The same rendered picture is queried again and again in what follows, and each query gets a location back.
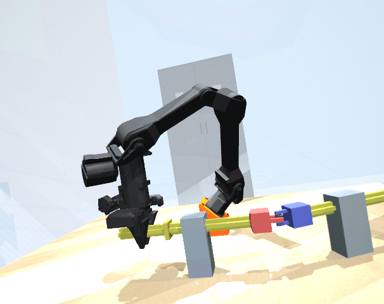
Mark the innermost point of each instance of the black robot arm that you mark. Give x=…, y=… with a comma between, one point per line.
x=138, y=135

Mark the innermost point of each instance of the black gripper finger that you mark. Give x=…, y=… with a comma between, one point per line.
x=152, y=216
x=140, y=232

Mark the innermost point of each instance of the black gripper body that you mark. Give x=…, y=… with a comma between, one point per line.
x=137, y=203

